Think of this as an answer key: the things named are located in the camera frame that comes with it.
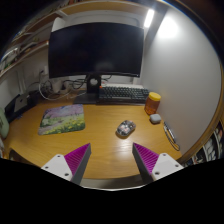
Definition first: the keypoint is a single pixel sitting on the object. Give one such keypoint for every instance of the dark grey mechanical keyboard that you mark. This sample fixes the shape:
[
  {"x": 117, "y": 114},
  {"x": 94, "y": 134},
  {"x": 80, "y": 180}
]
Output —
[{"x": 123, "y": 94}]

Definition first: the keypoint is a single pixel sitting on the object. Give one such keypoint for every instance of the pale green cushion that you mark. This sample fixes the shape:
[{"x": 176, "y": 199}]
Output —
[{"x": 3, "y": 123}]

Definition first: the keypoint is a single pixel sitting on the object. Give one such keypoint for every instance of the grey earbud case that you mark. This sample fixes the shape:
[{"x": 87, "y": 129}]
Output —
[{"x": 155, "y": 118}]

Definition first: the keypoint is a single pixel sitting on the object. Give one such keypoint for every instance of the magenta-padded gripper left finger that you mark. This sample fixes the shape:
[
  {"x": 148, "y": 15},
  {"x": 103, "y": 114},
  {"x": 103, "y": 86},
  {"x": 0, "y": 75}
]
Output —
[{"x": 59, "y": 165}]

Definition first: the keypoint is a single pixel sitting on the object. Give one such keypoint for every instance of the black box device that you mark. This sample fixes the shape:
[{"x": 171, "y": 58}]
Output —
[{"x": 20, "y": 103}]

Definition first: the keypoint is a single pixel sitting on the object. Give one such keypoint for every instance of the transparent computer mouse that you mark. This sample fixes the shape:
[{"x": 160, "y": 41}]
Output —
[{"x": 126, "y": 128}]

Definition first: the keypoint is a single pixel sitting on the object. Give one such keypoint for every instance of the white power strip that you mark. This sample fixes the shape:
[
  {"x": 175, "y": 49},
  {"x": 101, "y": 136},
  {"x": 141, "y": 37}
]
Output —
[{"x": 60, "y": 86}]

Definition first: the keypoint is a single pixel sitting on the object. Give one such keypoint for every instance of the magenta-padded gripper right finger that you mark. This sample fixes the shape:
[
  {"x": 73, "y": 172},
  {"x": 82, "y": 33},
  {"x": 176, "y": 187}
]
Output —
[{"x": 164, "y": 164}]

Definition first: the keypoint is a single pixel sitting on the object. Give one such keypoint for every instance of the black monitor stand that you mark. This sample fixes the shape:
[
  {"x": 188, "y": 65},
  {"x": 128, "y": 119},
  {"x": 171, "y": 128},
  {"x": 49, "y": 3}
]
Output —
[{"x": 90, "y": 95}]

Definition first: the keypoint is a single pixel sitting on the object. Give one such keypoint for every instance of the amber jar with yellow lid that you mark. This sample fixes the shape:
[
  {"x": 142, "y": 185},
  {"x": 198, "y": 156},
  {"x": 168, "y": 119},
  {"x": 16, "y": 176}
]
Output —
[{"x": 152, "y": 105}]

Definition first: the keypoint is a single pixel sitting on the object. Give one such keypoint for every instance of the black curved computer monitor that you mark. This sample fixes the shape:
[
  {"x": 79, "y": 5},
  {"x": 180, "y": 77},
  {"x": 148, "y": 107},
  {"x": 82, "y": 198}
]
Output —
[{"x": 96, "y": 49}]

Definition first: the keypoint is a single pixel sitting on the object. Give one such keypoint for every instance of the dark pens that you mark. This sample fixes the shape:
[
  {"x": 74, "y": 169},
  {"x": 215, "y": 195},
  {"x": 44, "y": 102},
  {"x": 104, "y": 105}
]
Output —
[{"x": 170, "y": 134}]

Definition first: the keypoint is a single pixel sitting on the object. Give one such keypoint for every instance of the flower landscape print mouse pad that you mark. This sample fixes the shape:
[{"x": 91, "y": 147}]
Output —
[{"x": 62, "y": 119}]

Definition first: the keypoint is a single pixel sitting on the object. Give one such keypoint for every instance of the bookshelf with books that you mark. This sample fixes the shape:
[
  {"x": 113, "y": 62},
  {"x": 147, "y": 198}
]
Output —
[{"x": 210, "y": 146}]

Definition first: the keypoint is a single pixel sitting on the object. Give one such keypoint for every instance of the bright light strip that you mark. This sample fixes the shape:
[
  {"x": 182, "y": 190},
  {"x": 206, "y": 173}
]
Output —
[{"x": 149, "y": 18}]

